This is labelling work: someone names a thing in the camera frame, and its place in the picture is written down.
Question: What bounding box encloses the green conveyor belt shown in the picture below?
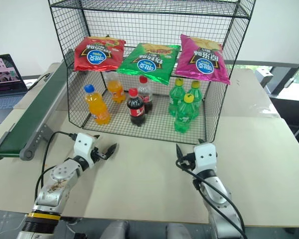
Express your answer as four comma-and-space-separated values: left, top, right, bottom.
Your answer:
0, 48, 75, 161

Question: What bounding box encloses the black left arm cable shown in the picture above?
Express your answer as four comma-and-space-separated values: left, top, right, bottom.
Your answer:
35, 131, 78, 199

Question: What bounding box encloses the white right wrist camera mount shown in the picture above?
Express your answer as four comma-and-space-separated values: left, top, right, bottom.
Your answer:
192, 142, 218, 175

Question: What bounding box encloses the cola bottle red cap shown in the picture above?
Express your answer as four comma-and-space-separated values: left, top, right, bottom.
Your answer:
138, 76, 154, 114
126, 88, 147, 127

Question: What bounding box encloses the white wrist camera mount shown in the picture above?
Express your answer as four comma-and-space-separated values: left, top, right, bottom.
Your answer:
73, 132, 96, 173
192, 142, 218, 175

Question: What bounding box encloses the magenta chip bag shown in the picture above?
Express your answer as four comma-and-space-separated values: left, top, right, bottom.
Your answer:
175, 33, 232, 85

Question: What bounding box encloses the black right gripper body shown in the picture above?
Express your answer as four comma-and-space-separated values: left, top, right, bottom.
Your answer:
180, 152, 196, 173

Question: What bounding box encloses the green chip bag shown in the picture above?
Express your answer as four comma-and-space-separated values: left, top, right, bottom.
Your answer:
116, 42, 181, 86

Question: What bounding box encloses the black wire mesh rack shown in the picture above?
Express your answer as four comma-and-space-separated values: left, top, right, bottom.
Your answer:
47, 0, 256, 146

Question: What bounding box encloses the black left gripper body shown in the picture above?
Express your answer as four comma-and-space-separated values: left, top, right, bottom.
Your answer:
90, 146, 108, 163

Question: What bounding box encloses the black window frame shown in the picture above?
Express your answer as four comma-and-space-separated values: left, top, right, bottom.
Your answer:
235, 53, 299, 98

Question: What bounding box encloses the grey laptop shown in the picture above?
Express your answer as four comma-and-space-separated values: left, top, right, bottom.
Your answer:
0, 54, 28, 125

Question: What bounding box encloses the green soda bottle yellow cap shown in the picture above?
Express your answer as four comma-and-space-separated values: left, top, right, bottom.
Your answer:
188, 80, 204, 118
174, 93, 195, 134
168, 78, 187, 117

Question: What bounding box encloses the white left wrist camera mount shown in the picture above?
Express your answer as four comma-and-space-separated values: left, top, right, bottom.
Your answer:
73, 132, 96, 173

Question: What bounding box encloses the red chip bag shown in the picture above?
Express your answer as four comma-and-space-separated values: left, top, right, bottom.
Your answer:
74, 36, 127, 72

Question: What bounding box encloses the black cable with connector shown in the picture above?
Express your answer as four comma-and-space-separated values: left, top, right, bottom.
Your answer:
27, 73, 52, 92

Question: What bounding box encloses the orange soda bottle blue cap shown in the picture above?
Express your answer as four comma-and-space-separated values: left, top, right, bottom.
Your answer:
84, 84, 111, 125
106, 74, 127, 104

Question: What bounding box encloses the grey rounded shape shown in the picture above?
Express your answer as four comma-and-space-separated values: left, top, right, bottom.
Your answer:
106, 220, 130, 239

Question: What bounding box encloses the grey metal box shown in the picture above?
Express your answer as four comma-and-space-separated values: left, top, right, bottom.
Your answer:
255, 68, 274, 87

